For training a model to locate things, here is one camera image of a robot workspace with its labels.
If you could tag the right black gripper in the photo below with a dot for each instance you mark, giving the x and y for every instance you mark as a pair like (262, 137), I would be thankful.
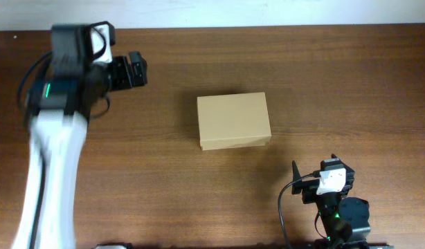
(309, 188)

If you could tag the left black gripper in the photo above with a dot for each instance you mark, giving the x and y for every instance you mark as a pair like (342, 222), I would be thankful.
(124, 78)

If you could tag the brown cardboard box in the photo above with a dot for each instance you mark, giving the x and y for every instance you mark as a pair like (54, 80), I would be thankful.
(233, 121)

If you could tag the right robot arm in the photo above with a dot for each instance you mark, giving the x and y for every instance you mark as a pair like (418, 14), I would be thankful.
(345, 219)

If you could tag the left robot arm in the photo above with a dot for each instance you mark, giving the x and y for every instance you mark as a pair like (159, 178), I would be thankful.
(68, 80)

